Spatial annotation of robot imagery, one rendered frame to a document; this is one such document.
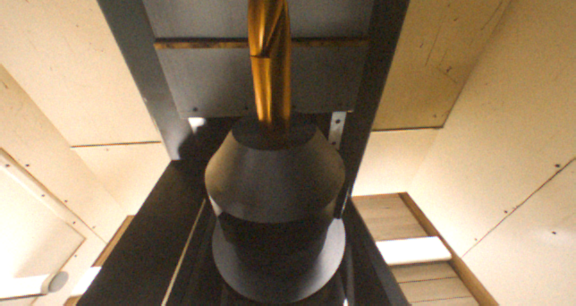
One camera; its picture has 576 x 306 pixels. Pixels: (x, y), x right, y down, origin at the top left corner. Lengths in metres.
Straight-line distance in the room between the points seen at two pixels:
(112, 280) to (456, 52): 1.38
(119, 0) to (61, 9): 0.53
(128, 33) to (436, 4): 1.06
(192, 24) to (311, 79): 0.28
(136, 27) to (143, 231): 0.44
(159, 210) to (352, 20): 0.61
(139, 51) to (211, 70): 0.18
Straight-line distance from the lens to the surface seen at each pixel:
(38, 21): 1.17
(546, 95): 1.17
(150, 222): 0.54
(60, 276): 1.12
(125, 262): 0.50
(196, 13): 0.49
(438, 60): 1.19
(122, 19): 0.60
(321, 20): 0.49
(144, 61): 0.60
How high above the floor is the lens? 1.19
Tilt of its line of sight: 34 degrees up
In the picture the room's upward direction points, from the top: 180 degrees counter-clockwise
